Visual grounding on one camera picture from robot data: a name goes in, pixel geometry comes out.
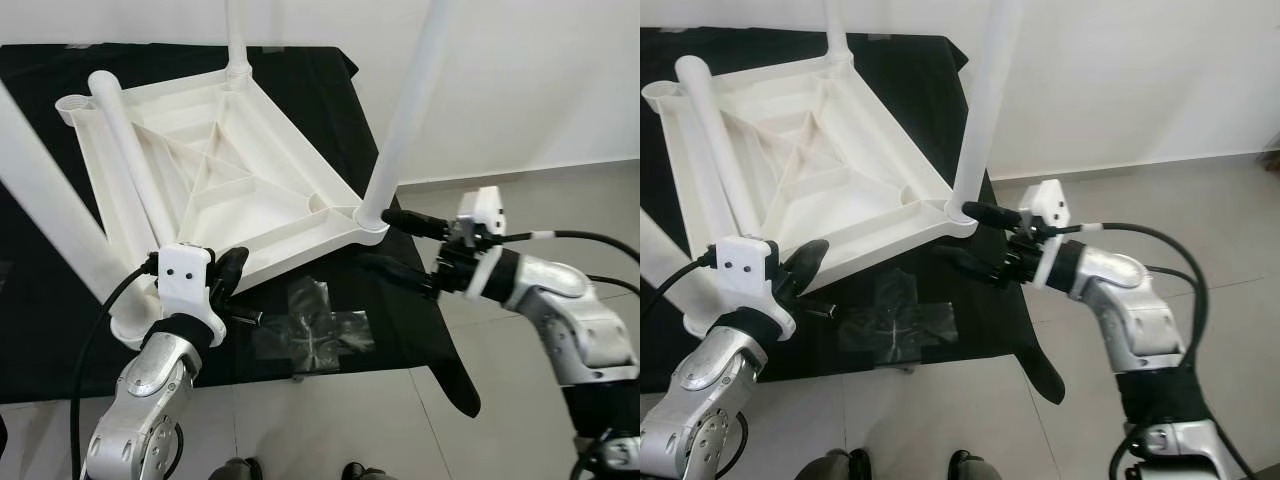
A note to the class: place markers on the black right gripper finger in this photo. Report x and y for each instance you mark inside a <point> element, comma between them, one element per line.
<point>415,223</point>
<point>970,266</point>
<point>400,272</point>
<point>993,215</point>

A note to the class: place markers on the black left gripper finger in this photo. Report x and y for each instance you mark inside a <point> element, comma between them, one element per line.
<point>805,265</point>
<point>232,270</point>

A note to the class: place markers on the clear tape cross patch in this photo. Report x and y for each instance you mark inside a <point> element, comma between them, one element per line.
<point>895,325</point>
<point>310,330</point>

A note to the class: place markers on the white plastic table top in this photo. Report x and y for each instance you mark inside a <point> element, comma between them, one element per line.
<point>230,170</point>
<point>830,170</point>

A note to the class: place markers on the black tablecloth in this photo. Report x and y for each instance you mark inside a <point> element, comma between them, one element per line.
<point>900,90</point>
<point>320,100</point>

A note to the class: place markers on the grey robot left leg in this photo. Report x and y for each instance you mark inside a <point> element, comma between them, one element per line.
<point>840,466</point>
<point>240,470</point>

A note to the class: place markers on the grey robot leg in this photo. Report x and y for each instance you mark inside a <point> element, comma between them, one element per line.
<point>840,466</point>
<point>240,470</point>
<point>975,468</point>
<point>365,472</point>

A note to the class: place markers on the grey robot right leg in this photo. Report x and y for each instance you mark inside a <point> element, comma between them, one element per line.
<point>365,472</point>
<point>975,468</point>

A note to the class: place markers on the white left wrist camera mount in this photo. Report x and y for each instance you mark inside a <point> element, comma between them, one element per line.
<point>185,275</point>
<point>745,268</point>

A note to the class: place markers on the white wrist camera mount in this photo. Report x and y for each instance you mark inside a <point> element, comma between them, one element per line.
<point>185,275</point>
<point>745,268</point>
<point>482,210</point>
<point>1048,205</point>

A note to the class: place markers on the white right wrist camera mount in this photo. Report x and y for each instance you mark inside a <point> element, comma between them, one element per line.
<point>482,210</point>
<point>1048,205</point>

